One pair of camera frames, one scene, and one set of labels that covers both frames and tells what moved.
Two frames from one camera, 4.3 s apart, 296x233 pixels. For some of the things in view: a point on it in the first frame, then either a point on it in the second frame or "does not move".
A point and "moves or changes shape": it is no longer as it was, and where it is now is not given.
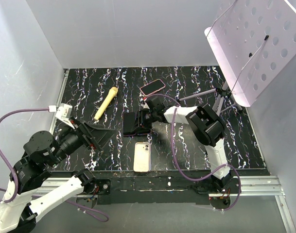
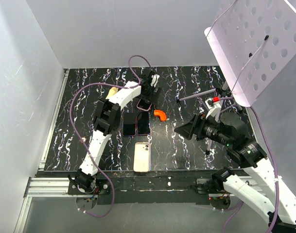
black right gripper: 140,118 → 195,126
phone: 152,87 moves or changes shape
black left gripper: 91,135 → 151,96
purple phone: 129,124 does not move
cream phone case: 142,157 does not move
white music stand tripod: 224,91 does not move
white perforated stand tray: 252,41 does not move
